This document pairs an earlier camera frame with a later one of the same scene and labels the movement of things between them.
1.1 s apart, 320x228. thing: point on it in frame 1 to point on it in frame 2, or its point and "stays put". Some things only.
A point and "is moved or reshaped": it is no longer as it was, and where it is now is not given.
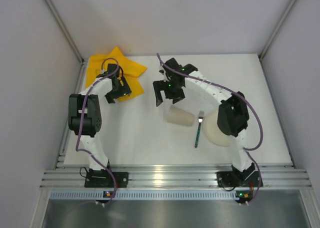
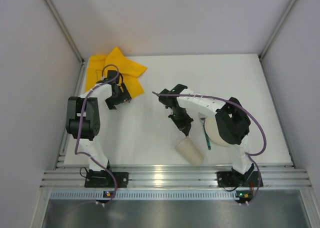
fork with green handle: (200, 119) to (203, 120)
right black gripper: (168, 92) to (182, 119)
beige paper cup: (177, 116) is moved or reshaped
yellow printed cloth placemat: (98, 64) stays put
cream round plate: (214, 132) stays put
